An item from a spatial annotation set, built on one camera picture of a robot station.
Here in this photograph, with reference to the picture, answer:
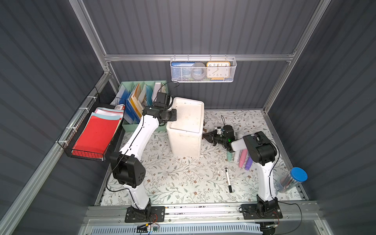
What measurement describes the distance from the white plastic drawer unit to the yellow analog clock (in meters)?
0.18

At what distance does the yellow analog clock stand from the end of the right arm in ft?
1.00

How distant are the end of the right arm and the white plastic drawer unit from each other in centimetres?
11

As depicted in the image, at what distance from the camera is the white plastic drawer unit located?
0.79m

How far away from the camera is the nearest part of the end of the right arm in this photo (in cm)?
86

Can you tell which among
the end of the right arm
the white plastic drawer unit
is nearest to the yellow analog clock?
the white plastic drawer unit

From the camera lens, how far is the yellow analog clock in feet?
2.91
